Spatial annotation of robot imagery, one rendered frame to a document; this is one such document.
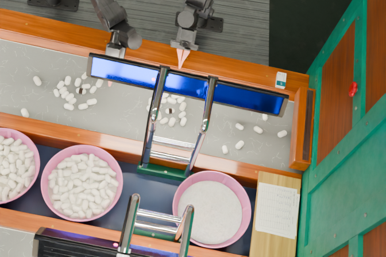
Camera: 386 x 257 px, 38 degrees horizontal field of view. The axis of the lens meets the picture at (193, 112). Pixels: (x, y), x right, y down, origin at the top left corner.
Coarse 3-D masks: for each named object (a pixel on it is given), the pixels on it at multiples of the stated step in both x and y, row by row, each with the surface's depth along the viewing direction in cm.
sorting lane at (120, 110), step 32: (0, 64) 202; (32, 64) 203; (64, 64) 205; (0, 96) 196; (32, 96) 198; (96, 96) 201; (128, 96) 203; (96, 128) 196; (128, 128) 197; (160, 128) 199; (192, 128) 201; (224, 128) 203; (288, 128) 207; (256, 160) 199; (288, 160) 201
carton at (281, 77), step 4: (280, 72) 212; (276, 76) 212; (280, 76) 211; (284, 76) 211; (276, 80) 211; (280, 80) 210; (284, 80) 211; (276, 84) 209; (280, 84) 209; (284, 84) 210
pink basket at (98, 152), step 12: (60, 156) 188; (96, 156) 192; (108, 156) 189; (48, 168) 185; (120, 168) 187; (48, 180) 186; (120, 180) 186; (120, 192) 183; (48, 204) 178; (60, 216) 177; (96, 216) 179
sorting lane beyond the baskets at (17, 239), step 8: (0, 232) 175; (8, 232) 175; (16, 232) 176; (24, 232) 176; (0, 240) 174; (8, 240) 174; (16, 240) 175; (24, 240) 175; (32, 240) 175; (0, 248) 173; (8, 248) 173; (16, 248) 173; (24, 248) 174; (0, 256) 172; (8, 256) 172; (16, 256) 172; (24, 256) 173; (32, 256) 173
